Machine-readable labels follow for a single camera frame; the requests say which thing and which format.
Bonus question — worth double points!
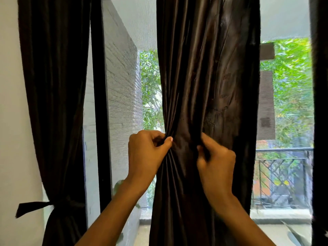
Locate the large green plant leaves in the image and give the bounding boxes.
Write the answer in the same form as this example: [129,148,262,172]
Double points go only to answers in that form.
[112,179,141,209]

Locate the black metal balcony railing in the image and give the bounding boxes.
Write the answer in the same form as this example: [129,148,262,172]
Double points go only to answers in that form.
[252,147,314,209]

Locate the person's right hand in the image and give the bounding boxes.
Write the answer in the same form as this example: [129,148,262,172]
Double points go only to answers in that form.
[196,132,236,205]

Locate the green trees outside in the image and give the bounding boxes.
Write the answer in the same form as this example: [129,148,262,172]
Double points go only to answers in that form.
[139,38,314,210]

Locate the person's left hand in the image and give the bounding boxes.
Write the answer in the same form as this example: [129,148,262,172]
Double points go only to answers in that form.
[127,130,174,195]

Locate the dark brown curtain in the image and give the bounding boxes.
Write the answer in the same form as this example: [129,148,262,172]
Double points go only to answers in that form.
[309,0,328,246]
[149,0,261,246]
[17,0,92,246]

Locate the person's right forearm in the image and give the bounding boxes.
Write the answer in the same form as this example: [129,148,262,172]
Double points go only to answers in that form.
[210,193,276,246]

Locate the paper notices on window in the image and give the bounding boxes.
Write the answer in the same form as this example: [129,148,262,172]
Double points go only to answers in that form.
[257,71,276,140]

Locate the dark brown curtain tie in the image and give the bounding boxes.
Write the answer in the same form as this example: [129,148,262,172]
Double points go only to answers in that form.
[15,196,86,219]

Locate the person's left forearm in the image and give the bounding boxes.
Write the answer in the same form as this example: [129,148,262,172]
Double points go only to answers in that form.
[76,176,144,246]

